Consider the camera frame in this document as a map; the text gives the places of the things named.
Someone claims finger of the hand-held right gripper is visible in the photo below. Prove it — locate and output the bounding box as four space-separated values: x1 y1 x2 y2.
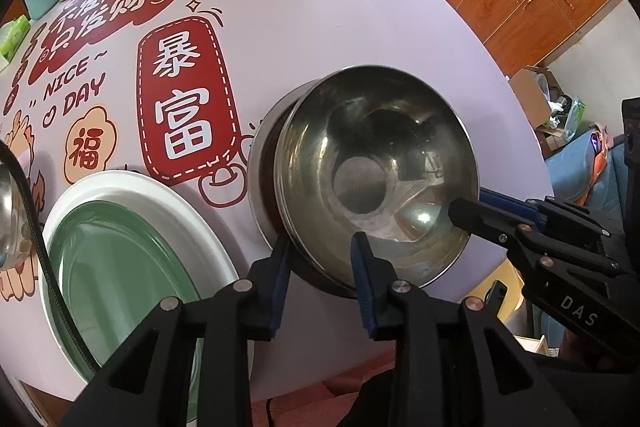
480 188 621 238
448 197 623 278

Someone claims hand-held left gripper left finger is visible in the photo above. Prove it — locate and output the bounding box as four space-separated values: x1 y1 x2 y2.
60 232 293 427

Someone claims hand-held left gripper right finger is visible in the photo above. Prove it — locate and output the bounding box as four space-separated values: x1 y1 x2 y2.
350 231 583 427

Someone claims large steel bowl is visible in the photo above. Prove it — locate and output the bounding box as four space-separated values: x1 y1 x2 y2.
247 77 471 300

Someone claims pink-sided steel bowl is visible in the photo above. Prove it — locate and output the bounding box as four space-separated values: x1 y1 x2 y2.
274 66 481 288

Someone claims green plate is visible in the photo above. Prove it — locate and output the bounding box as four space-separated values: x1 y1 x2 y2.
48 201 208 427

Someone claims large white plate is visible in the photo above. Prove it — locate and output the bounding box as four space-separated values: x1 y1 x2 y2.
41 171 241 383

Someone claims small steel bowl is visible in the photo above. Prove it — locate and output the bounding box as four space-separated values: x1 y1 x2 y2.
0 164 36 268

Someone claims blue upholstered chair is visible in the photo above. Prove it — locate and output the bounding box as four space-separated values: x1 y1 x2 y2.
542 124 631 208

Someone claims black flat device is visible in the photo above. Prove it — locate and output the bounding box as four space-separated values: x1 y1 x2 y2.
486 281 508 320

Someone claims yellow plastic chair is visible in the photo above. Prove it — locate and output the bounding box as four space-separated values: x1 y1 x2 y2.
467 252 526 325

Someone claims cardboard box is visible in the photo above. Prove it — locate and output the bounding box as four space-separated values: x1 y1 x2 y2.
507 66 566 142

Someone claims green tissue box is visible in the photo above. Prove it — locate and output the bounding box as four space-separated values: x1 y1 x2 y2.
0 17 32 62

